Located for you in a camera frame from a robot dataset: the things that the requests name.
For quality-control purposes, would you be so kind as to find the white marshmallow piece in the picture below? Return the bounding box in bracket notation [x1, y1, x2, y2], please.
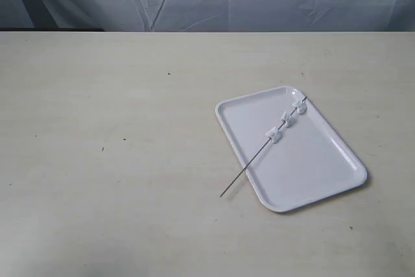
[291, 101, 307, 115]
[281, 112, 296, 127]
[265, 127, 282, 144]

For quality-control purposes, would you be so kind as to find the thin metal skewer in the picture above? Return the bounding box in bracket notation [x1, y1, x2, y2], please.
[219, 96, 307, 198]

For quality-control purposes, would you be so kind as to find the white plastic tray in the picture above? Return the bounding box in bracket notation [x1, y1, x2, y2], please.
[215, 86, 368, 213]

